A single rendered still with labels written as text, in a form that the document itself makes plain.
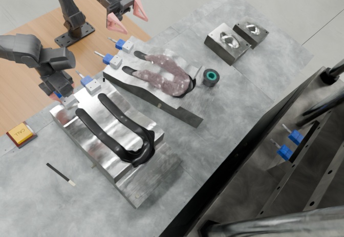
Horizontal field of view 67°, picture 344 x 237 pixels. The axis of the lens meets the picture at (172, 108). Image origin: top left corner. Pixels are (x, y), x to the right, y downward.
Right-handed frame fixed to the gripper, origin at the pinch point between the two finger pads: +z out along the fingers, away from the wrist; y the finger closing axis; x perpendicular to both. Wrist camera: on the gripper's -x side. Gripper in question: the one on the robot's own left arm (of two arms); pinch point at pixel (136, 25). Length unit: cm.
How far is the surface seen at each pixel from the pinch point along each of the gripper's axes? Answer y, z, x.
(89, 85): -17.7, -5.2, 28.1
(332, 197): -7, 76, -11
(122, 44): 10.0, -15.0, 33.2
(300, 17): 252, 32, 119
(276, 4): 243, 1, 120
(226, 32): 60, 13, 33
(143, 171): -26, 35, 33
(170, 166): -16, 41, 33
